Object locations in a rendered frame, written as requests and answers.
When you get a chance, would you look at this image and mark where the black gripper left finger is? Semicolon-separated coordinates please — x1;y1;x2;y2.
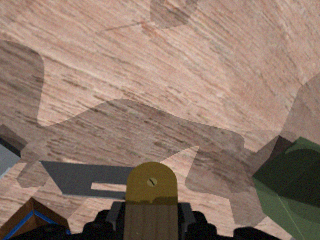
7;201;126;240

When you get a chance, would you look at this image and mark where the brown wooden block with blue band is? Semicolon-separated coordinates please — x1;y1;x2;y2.
0;197;71;240

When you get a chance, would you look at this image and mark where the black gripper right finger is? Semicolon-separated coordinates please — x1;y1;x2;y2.
177;202;281;240

